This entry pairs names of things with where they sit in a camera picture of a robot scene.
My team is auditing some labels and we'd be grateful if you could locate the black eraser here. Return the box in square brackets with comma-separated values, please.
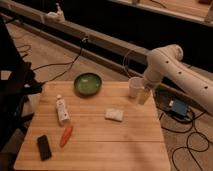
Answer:
[37, 135, 52, 161]

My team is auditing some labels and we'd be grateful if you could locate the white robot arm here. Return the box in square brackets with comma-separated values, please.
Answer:
[142, 44, 213, 115]

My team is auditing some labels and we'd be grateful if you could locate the white ceramic cup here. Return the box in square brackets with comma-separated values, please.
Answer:
[128, 77, 143, 98]

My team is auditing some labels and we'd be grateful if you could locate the white sponge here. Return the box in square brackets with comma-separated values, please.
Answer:
[105, 108, 123, 122]

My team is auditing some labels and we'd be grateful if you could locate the blue box on floor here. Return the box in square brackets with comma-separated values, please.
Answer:
[169, 99, 188, 118]

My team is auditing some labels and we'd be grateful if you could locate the green bowl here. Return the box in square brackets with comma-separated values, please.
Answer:
[74, 73, 102, 96]

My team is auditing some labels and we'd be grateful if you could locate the white tube with cap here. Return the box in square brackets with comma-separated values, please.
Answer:
[56, 95, 70, 125]

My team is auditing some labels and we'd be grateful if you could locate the orange toy carrot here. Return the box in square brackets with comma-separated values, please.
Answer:
[60, 125, 73, 148]

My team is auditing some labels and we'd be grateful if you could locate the black equipment at left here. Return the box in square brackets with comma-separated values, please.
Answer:
[0, 15, 42, 151]

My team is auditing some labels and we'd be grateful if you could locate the grey metal rail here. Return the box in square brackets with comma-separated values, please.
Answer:
[0, 0, 213, 98]

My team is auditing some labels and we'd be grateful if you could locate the black cable on rail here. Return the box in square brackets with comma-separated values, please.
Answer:
[31, 36, 89, 83]

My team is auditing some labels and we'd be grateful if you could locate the white object on rail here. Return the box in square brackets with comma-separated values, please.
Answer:
[45, 4, 65, 22]

